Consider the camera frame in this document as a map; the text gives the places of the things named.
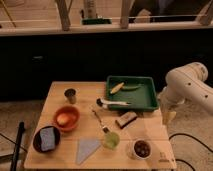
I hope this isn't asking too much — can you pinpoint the green plastic cup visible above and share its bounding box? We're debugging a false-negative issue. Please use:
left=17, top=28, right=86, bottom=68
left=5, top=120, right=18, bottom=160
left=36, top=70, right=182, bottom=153
left=103, top=132, right=120, bottom=149

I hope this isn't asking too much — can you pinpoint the yellow fruit in bowl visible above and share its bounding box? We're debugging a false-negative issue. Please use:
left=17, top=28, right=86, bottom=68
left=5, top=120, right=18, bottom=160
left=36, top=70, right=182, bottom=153
left=57, top=113, right=69, bottom=126

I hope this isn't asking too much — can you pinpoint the wooden block eraser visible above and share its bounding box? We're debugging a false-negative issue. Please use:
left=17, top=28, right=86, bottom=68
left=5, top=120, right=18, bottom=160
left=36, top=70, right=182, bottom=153
left=115, top=112, right=137, bottom=129

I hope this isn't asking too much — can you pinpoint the green object on shelf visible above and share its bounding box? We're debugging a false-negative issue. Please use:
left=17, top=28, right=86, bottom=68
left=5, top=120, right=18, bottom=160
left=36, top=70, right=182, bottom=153
left=82, top=18, right=111, bottom=25

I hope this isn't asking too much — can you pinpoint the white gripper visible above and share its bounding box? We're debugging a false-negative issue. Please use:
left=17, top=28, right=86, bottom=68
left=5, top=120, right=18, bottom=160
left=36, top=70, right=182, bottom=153
left=159, top=87, right=177, bottom=125

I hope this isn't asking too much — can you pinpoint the black pole at left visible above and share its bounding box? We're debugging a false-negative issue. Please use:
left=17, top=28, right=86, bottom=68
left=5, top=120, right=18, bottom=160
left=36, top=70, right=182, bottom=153
left=10, top=122, right=25, bottom=171

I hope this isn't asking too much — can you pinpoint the white cup with dark contents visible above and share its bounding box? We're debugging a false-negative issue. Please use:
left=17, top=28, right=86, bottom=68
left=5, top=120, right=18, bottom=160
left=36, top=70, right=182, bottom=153
left=128, top=139, right=151, bottom=160

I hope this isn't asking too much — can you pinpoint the metal spoon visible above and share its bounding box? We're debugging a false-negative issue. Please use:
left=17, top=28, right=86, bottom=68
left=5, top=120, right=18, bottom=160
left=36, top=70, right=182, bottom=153
left=92, top=110, right=109, bottom=133

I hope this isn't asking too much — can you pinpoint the blue sponge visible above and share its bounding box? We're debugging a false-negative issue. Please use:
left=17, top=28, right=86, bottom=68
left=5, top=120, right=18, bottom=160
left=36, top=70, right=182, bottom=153
left=40, top=127, right=55, bottom=151

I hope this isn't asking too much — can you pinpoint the grey blue towel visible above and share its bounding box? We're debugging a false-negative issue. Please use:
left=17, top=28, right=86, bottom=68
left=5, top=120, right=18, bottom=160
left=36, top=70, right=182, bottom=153
left=76, top=138, right=101, bottom=165

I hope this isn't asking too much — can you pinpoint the metal cup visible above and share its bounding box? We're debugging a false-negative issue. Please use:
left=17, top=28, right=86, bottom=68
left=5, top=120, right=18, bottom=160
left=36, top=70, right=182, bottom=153
left=64, top=88, right=76, bottom=104

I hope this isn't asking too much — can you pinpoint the white handled brush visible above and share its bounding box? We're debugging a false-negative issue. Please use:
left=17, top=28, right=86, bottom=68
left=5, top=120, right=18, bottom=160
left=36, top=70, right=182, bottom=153
left=96, top=98, right=129, bottom=109

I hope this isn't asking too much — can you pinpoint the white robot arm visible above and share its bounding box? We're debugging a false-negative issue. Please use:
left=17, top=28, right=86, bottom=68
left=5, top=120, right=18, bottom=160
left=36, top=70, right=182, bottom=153
left=158, top=62, right=213, bottom=125

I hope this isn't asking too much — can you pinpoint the orange bowl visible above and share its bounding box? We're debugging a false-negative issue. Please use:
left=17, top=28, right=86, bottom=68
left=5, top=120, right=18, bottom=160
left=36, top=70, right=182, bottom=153
left=53, top=106, right=80, bottom=132

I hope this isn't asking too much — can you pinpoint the black cable on floor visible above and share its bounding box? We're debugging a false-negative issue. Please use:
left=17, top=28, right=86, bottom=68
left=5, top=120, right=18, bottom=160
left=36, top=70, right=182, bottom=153
left=168, top=132, right=213, bottom=171

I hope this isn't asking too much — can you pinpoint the green plastic tray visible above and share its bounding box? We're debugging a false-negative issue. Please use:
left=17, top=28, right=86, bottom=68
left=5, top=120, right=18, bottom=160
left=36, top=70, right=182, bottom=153
left=105, top=76, right=159, bottom=112

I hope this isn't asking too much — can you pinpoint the green pea pod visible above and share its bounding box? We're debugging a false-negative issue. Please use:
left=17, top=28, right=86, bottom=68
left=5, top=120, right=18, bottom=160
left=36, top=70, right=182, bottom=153
left=121, top=85, right=140, bottom=91

